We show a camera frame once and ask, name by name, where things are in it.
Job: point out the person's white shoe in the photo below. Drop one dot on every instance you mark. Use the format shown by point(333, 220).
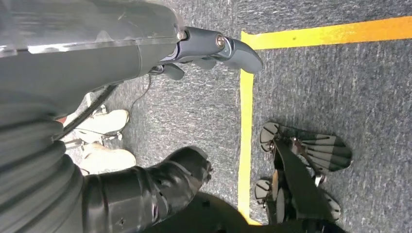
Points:
point(103, 123)
point(109, 159)

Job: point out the robot foot grey sole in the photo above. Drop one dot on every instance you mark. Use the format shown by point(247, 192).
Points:
point(262, 191)
point(325, 151)

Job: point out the yellow floor tape square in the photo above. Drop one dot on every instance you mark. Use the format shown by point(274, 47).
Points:
point(246, 128)

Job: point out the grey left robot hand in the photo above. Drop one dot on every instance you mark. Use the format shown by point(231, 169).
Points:
point(80, 64)

